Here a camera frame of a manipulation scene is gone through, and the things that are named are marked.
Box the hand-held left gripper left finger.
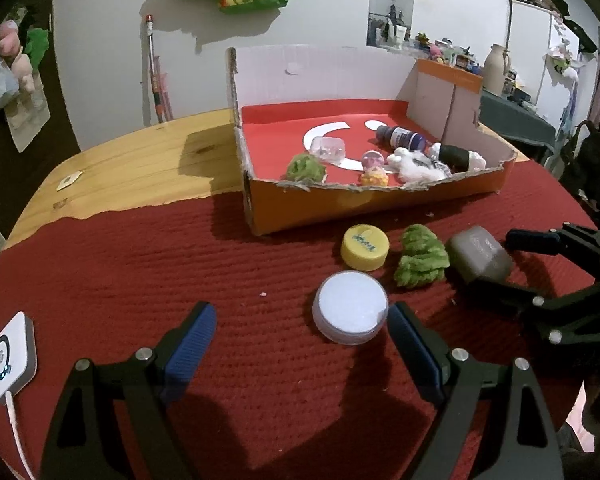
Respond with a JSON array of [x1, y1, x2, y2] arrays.
[[40, 301, 217, 480]]

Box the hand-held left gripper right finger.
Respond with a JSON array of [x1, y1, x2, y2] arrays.
[[387, 302, 563, 480]]

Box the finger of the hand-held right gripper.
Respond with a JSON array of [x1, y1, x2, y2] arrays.
[[466, 282, 563, 346], [506, 223, 600, 261]]

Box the grey eyeshadow case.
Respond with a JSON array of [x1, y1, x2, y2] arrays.
[[446, 226, 512, 283]]

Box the white round jar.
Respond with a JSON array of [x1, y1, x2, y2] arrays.
[[312, 270, 389, 345]]

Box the white sheep plush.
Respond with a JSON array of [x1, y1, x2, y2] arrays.
[[386, 147, 453, 183]]

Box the orange cardboard box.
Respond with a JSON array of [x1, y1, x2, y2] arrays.
[[225, 44, 518, 236]]

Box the dark blue bottle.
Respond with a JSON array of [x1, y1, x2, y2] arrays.
[[376, 126, 428, 152]]

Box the yellow figure toy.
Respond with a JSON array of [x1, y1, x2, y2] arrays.
[[359, 167, 390, 187]]

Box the clear plastic capsule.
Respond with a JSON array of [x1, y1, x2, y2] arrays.
[[310, 136, 347, 166]]

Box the dark bag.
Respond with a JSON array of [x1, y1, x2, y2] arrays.
[[560, 119, 600, 233]]

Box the red woven mat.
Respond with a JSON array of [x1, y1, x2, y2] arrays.
[[0, 157, 600, 480]]

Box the green fuzzy plush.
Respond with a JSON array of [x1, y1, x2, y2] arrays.
[[394, 223, 451, 289]]

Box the yellow bottle cap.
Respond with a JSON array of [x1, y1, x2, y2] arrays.
[[341, 225, 391, 272]]

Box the dark green tablecloth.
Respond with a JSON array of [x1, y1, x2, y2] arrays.
[[480, 87, 571, 166]]

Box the black white bottle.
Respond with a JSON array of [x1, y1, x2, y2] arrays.
[[427, 142, 487, 173]]

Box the beige vase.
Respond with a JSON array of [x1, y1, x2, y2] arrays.
[[482, 43, 511, 96]]

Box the white square charger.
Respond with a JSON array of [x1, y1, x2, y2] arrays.
[[0, 311, 38, 404]]

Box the white fabric wardrobe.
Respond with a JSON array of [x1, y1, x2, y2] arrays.
[[507, 0, 600, 121]]

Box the clutter of small figurines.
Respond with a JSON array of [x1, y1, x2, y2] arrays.
[[415, 32, 483, 68]]

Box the small beige tag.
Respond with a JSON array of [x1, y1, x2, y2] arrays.
[[56, 170, 84, 192]]

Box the small green fuzzy toy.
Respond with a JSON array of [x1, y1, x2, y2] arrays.
[[286, 152, 328, 184]]

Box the dark wooden door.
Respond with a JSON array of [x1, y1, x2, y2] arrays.
[[0, 0, 81, 241]]

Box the beige hanging cloth bag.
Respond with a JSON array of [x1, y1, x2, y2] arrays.
[[5, 92, 51, 153]]

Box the red and silver pole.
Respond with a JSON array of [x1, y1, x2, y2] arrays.
[[144, 14, 173, 123]]

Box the hanging green plush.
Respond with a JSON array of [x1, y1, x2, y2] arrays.
[[26, 27, 51, 68]]

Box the hanging pink plush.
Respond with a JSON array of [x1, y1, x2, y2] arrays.
[[0, 19, 33, 93]]

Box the white charger cable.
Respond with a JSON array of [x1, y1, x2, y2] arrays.
[[5, 392, 38, 480]]

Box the wall niche shelf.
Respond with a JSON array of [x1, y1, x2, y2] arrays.
[[366, 0, 416, 48]]

